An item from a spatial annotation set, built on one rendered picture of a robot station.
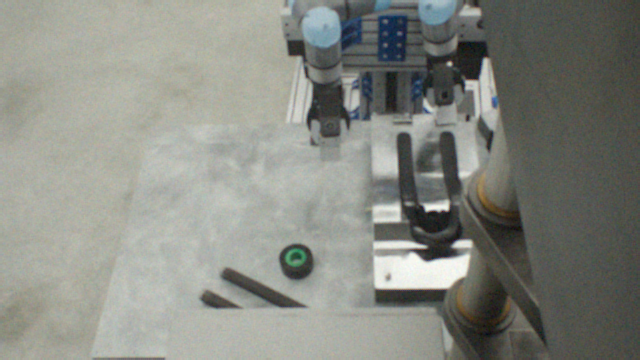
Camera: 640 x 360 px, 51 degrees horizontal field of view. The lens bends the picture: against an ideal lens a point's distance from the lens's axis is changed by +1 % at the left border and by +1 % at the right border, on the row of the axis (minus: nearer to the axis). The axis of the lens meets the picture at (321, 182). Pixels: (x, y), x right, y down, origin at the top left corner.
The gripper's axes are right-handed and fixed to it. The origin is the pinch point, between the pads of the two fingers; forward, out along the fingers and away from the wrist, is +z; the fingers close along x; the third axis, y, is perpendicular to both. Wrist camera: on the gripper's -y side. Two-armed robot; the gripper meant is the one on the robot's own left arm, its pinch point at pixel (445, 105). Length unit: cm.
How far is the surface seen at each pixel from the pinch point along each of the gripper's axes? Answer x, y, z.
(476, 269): -1, -69, -57
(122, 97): 149, 94, 89
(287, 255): 40, -38, 0
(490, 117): -11.5, 2.6, 11.1
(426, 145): 5.6, -9.0, 3.7
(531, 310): -5, -79, -69
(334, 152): 27.4, -14.2, -5.3
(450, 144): -0.3, -8.6, 5.1
